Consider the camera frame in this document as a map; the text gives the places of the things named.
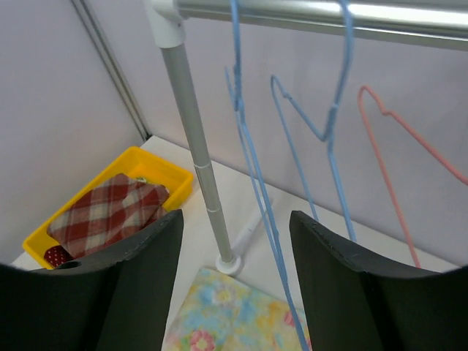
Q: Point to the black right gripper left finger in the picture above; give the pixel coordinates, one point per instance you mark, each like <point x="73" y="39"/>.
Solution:
<point x="115" y="299"/>

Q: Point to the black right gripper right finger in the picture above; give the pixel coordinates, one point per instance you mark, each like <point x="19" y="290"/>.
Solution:
<point x="356" y="299"/>

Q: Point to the pastel floral skirt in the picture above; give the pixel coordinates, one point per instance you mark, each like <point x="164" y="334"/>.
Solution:
<point x="221" y="313"/>

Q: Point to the red plaid skirt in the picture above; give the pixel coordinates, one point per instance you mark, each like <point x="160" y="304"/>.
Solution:
<point x="116" y="209"/>

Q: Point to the blue wire hanger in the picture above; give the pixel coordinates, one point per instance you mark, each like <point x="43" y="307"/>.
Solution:
<point x="327" y="136"/>
<point x="233" y="78"/>

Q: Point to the red polka dot cloth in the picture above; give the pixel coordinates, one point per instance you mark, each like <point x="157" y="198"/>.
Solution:
<point x="56" y="256"/>

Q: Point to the yellow plastic tray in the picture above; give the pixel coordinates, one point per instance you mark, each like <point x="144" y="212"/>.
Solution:
<point x="134" y="162"/>

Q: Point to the white metal clothes rack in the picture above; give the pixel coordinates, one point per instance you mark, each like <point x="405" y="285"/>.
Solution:
<point x="429" y="23"/>

